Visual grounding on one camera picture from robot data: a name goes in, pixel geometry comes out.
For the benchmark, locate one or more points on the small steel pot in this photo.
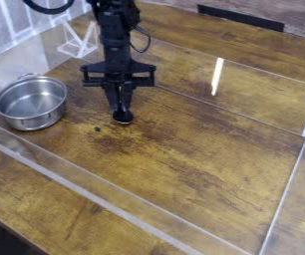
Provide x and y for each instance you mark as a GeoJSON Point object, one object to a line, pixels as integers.
{"type": "Point", "coordinates": [34, 102]}

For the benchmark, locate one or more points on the green handled metal spoon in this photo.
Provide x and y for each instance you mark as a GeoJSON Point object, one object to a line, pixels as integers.
{"type": "Point", "coordinates": [123, 118]}

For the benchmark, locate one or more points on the clear acrylic barrier front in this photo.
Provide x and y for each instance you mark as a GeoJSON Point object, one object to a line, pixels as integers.
{"type": "Point", "coordinates": [171, 228]}

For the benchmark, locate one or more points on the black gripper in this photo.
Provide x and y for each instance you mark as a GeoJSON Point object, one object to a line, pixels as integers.
{"type": "Point", "coordinates": [138, 75]}

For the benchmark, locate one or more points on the black strip on table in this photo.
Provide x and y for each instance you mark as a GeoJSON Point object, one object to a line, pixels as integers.
{"type": "Point", "coordinates": [241, 18]}

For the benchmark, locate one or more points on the clear acrylic barrier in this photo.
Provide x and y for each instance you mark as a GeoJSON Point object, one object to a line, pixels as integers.
{"type": "Point", "coordinates": [171, 228]}
{"type": "Point", "coordinates": [285, 237]}

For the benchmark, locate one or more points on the clear acrylic triangle bracket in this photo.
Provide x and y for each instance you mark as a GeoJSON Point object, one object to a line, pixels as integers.
{"type": "Point", "coordinates": [79, 47]}

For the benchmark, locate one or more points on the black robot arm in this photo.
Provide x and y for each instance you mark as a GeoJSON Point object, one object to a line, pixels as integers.
{"type": "Point", "coordinates": [118, 17]}

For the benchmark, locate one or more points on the clear acrylic barrier right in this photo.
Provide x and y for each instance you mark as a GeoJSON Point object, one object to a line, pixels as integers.
{"type": "Point", "coordinates": [285, 237]}

